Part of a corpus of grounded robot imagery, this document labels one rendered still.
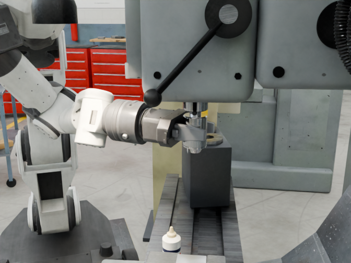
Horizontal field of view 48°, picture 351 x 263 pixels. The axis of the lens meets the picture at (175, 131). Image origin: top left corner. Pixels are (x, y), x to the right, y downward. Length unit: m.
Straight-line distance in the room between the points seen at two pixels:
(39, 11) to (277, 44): 0.37
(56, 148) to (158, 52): 0.82
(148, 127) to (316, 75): 0.32
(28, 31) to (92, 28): 9.06
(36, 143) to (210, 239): 0.68
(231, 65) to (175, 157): 2.02
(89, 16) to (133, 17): 9.42
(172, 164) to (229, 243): 1.66
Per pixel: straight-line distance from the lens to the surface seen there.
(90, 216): 1.89
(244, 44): 0.65
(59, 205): 1.60
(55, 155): 1.42
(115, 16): 9.99
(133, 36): 0.74
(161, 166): 2.67
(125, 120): 0.79
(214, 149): 1.13
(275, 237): 2.86
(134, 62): 0.74
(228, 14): 0.61
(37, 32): 1.09
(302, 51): 0.64
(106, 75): 5.49
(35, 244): 1.74
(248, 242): 2.78
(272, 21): 0.63
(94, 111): 0.84
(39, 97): 1.07
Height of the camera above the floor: 1.46
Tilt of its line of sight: 17 degrees down
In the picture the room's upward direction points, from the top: straight up
